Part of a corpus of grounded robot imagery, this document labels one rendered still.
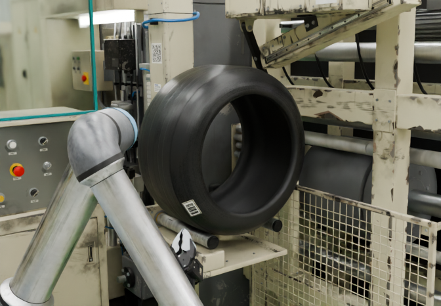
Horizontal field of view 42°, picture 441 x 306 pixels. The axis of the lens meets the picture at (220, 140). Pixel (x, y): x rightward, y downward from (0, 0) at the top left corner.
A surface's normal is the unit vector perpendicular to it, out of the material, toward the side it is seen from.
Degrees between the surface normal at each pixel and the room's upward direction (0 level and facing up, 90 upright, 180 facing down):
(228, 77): 45
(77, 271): 90
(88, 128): 35
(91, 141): 50
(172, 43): 90
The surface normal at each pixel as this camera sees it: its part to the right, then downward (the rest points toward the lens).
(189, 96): -0.41, -0.56
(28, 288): -0.02, 0.26
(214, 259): 0.58, 0.13
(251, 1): -0.81, 0.11
